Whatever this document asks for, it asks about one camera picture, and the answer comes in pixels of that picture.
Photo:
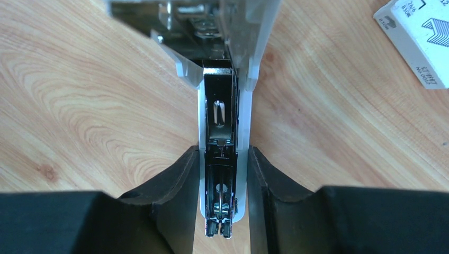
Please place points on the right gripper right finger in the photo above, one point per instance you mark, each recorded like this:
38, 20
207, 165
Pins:
285, 217

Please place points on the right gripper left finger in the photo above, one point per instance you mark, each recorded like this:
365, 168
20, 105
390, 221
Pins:
158, 216

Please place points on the white stapler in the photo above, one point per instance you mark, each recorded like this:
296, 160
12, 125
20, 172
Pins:
218, 48

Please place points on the white staples box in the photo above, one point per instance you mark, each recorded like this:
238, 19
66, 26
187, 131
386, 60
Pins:
419, 31

